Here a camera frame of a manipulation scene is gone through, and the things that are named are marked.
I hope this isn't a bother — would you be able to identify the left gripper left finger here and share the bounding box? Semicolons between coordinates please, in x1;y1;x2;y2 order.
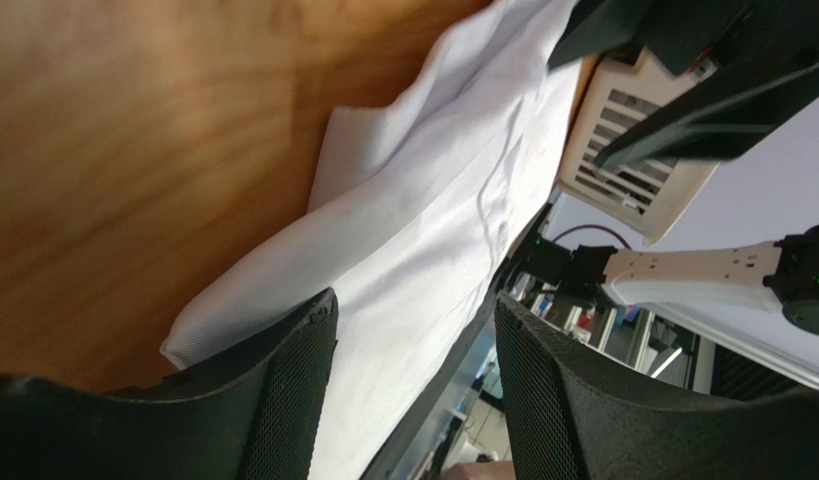
0;289;338;479

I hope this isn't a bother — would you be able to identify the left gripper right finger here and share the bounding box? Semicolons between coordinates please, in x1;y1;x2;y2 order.
494;294;819;479

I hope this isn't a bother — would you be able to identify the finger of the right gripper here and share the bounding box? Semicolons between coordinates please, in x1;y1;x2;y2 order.
595;40;819;170
548;0;751;75

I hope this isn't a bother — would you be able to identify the white long sleeve shirt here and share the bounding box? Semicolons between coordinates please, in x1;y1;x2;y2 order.
161;1;579;479

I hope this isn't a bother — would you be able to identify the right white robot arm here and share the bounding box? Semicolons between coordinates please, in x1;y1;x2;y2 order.
514;1;819;336

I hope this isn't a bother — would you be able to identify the white laundry basket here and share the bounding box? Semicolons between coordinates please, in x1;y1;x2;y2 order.
559;50;718;246

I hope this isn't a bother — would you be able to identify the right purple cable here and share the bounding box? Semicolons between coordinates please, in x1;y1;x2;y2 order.
551;223;633;251

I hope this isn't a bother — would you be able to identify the aluminium frame rail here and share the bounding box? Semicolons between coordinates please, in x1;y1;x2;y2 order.
502;266;819;394

